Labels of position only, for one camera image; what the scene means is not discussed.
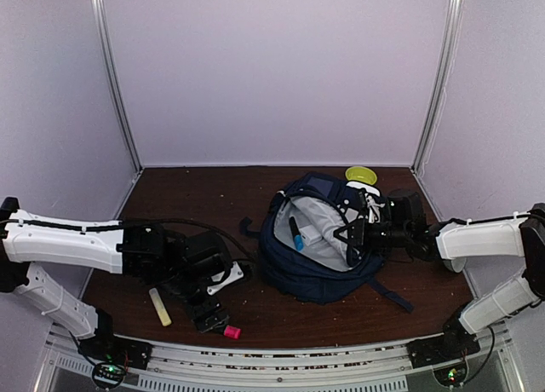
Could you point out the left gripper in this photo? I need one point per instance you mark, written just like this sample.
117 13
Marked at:
213 319

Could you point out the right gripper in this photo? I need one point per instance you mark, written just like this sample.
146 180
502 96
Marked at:
360 239

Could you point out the white charger cube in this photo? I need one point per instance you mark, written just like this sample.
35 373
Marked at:
309 235

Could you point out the pink highlighter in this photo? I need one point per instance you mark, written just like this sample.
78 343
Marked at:
231 332

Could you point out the blue highlighter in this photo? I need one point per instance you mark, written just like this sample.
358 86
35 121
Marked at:
296 234

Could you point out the navy blue backpack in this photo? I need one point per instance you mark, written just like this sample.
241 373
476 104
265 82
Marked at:
329 270

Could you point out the yellow highlighter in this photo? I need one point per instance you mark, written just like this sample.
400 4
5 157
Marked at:
160 308

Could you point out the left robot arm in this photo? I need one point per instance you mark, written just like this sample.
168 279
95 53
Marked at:
191 268

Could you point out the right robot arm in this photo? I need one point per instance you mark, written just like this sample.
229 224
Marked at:
454 242

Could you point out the green bowl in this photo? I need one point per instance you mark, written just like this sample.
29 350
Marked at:
361 174

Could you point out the grey white bowl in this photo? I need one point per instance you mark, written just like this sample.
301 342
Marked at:
455 265

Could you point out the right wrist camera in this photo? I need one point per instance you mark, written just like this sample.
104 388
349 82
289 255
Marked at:
374 205

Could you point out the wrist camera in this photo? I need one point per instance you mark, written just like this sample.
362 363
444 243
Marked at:
238 272
374 205

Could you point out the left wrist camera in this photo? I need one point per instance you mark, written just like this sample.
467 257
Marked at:
238 272

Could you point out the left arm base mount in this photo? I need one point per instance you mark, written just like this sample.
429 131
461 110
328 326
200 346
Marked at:
119 351

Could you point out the aluminium front rail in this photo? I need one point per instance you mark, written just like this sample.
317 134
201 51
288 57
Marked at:
372 367

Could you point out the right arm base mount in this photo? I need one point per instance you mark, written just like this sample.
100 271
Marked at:
443 348

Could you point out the right aluminium post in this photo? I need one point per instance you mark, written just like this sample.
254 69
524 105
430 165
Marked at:
446 58

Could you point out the aluminium post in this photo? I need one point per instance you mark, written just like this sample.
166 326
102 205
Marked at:
446 58
99 11

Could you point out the left aluminium post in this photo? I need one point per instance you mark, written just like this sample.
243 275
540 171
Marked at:
99 11

